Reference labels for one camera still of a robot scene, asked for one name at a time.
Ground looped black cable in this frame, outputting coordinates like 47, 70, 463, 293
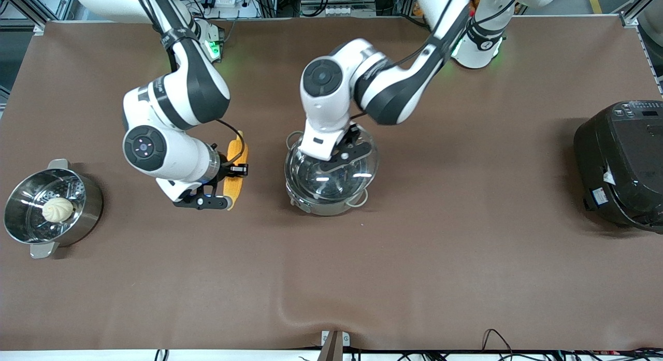
482, 328, 514, 352

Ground round glass pot lid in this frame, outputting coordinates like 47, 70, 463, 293
285, 124, 380, 204

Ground brown table mat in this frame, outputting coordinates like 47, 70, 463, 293
0, 17, 663, 351

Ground white steamed bun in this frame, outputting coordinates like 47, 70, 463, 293
41, 197, 75, 223

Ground metal table edge bracket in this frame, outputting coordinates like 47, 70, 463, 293
320, 330, 351, 361

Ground steel cooking pot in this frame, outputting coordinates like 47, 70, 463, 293
285, 131, 369, 216

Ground yellow corn cob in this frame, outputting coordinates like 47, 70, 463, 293
224, 132, 249, 211

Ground steel steamer pot grey handles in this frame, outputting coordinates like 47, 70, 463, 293
3, 159, 104, 259

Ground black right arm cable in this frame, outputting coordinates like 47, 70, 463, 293
215, 118, 247, 167

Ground black rice cooker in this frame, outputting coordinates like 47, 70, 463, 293
573, 100, 663, 234

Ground aluminium frame post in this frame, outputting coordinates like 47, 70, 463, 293
0, 0, 48, 35
622, 0, 663, 27

